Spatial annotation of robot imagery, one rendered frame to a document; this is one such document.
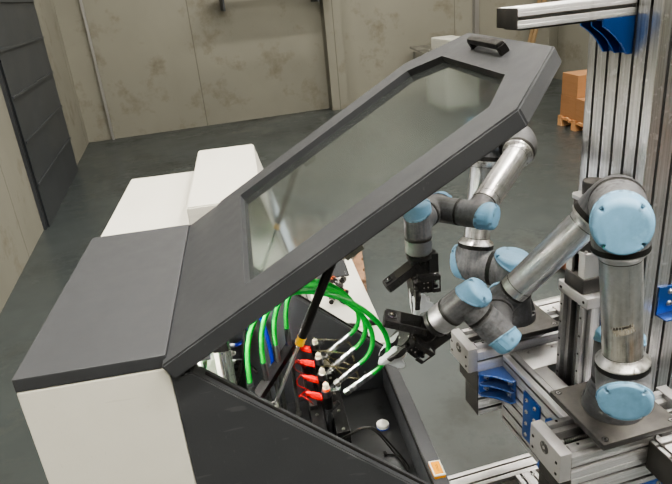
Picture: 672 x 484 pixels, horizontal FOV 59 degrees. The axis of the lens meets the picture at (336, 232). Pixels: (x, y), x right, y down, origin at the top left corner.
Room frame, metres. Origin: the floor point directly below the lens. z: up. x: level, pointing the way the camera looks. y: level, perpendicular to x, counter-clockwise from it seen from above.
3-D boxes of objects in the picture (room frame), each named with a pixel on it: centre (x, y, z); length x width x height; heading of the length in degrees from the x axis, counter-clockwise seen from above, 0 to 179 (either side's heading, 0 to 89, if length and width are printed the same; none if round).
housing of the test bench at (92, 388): (1.64, 0.57, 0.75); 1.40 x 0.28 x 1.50; 7
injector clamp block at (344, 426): (1.47, 0.08, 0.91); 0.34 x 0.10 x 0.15; 7
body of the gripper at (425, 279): (1.51, -0.23, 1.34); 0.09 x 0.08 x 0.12; 97
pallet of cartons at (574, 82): (7.93, -3.89, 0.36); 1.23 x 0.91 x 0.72; 102
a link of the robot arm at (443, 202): (1.58, -0.30, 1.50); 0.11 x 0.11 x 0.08; 52
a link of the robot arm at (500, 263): (1.73, -0.56, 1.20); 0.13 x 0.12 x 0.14; 52
